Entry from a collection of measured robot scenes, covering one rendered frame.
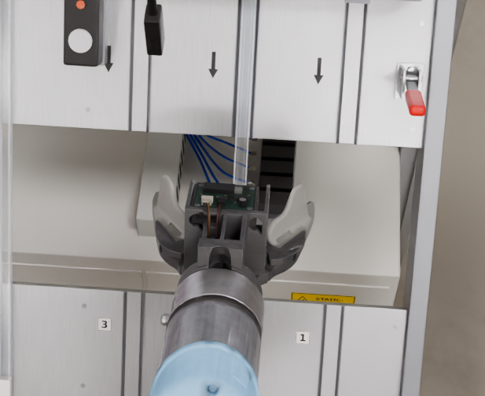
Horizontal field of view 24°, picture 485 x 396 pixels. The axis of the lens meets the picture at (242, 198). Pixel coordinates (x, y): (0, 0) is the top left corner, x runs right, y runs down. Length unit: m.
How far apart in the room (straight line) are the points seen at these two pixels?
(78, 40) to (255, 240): 0.31
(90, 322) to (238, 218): 0.37
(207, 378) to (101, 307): 0.49
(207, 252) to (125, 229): 0.68
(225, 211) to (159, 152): 0.64
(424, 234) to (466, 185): 1.18
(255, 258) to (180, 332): 0.16
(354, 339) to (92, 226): 0.48
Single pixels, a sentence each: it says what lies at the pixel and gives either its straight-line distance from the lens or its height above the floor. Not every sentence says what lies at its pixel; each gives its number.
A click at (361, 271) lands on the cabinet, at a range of 1.56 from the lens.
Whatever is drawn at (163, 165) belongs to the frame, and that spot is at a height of 0.66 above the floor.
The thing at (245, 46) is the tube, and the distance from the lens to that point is 1.18.
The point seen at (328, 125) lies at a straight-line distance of 1.21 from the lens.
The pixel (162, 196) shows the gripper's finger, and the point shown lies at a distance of 1.07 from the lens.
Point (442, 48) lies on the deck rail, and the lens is 1.19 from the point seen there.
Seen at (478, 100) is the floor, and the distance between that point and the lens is 2.54.
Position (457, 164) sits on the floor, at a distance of 2.43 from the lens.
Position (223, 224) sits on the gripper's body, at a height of 1.17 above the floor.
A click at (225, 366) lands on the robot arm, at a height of 1.23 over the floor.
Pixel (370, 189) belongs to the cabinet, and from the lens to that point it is 1.62.
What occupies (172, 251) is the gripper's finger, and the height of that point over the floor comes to 1.09.
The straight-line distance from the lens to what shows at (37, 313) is 1.30.
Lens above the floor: 1.97
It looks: 57 degrees down
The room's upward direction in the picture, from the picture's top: straight up
